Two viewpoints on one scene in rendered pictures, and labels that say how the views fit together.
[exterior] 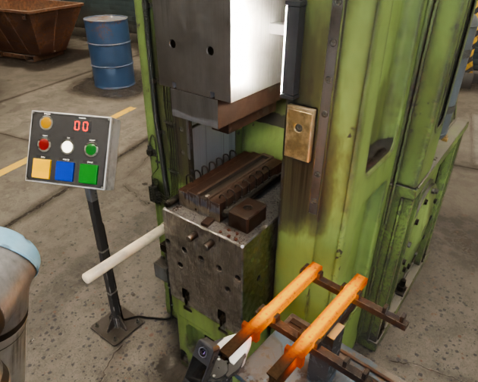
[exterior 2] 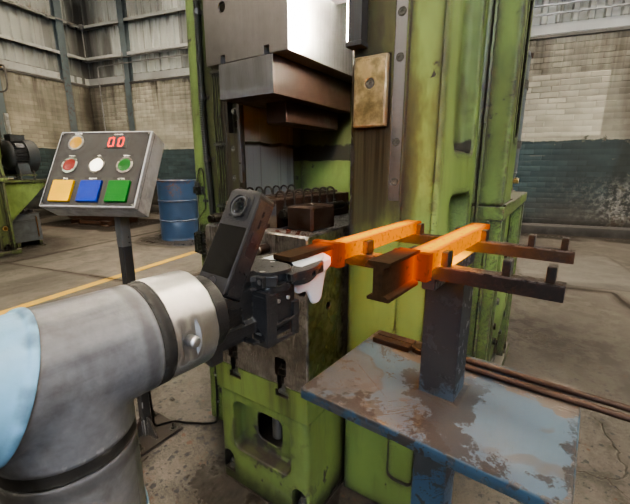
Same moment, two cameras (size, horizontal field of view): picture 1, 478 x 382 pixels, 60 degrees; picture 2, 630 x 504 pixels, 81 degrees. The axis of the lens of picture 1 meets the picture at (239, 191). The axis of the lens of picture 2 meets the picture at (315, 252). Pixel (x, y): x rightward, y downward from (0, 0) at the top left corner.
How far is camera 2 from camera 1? 0.71 m
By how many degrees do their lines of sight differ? 18
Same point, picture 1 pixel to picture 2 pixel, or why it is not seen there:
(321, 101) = (395, 42)
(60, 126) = (91, 145)
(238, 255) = not seen: hidden behind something
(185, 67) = (235, 28)
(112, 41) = (181, 197)
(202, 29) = not seen: outside the picture
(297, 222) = (374, 220)
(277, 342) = (364, 355)
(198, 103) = (250, 68)
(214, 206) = not seen: hidden behind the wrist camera
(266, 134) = (327, 173)
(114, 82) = (180, 235)
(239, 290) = (303, 313)
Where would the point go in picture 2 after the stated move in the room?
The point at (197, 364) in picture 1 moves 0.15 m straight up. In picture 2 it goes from (228, 234) to (219, 75)
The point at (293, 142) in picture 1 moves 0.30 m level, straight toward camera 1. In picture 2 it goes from (364, 105) to (371, 78)
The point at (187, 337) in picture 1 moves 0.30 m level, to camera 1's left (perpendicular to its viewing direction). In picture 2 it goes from (235, 425) to (144, 428)
